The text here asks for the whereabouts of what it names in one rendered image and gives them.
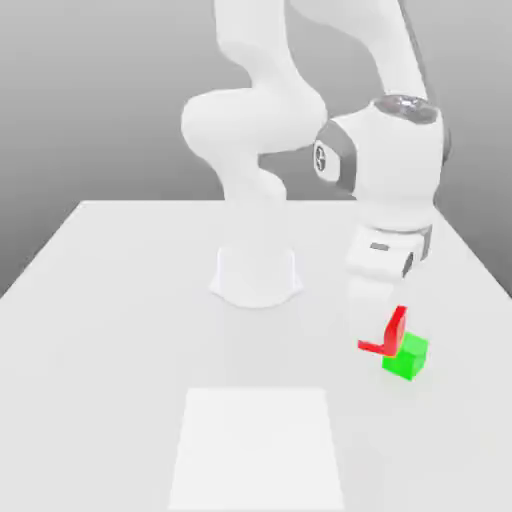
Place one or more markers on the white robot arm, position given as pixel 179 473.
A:
pixel 256 120

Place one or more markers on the small red cube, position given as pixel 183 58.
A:
pixel 396 328

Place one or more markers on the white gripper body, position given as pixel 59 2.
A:
pixel 370 310

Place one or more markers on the small green cube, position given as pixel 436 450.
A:
pixel 408 358

